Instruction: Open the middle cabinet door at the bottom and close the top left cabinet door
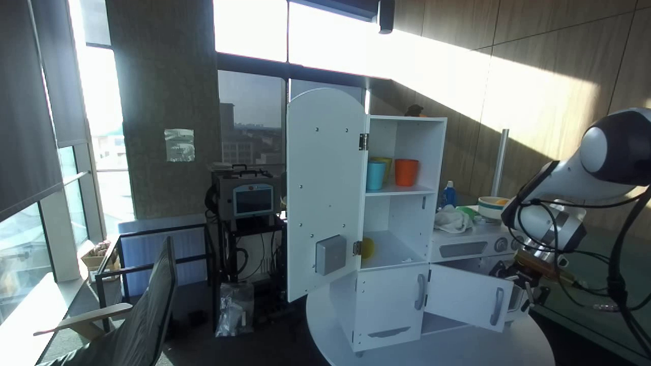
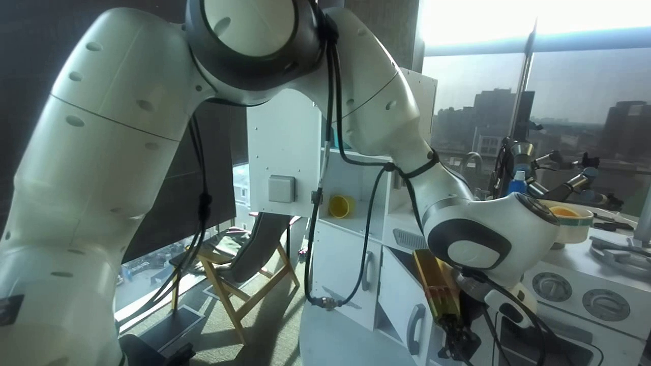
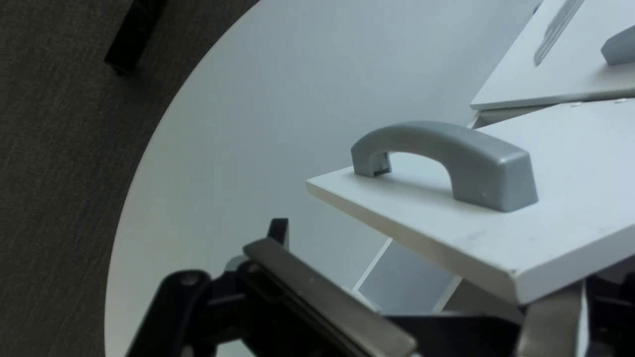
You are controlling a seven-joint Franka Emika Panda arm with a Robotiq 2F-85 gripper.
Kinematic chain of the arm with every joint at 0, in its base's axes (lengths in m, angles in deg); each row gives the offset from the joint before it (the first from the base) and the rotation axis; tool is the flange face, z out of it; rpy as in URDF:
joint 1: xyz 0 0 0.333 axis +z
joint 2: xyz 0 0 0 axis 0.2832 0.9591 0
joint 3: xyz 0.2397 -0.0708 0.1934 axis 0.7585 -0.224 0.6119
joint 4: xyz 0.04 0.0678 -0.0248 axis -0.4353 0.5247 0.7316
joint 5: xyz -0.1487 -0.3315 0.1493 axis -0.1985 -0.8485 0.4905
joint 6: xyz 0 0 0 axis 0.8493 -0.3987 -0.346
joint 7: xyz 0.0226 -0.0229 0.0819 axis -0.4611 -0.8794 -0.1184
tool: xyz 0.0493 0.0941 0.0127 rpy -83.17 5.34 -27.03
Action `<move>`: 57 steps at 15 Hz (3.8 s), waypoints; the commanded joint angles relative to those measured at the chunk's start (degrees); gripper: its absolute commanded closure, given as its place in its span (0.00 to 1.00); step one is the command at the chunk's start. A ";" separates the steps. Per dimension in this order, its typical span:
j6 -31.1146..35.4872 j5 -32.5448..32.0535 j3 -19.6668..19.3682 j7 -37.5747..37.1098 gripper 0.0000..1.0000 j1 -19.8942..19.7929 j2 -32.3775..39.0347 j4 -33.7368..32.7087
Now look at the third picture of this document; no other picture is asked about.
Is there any metallic gripper right finger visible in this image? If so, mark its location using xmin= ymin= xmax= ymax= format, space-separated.
xmin=517 ymin=281 xmax=592 ymax=357

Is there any metallic gripper left finger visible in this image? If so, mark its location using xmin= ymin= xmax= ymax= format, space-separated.
xmin=241 ymin=236 xmax=422 ymax=357

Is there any small white cabinet door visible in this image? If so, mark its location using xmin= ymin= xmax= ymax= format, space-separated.
xmin=305 ymin=97 xmax=635 ymax=307

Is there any grey door handle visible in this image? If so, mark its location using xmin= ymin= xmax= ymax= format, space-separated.
xmin=350 ymin=119 xmax=541 ymax=214
xmin=600 ymin=24 xmax=635 ymax=67

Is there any white cabinet door with vent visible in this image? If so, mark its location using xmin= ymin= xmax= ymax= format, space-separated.
xmin=469 ymin=0 xmax=635 ymax=113

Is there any black floor bar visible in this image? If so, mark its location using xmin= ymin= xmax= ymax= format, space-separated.
xmin=104 ymin=0 xmax=170 ymax=79

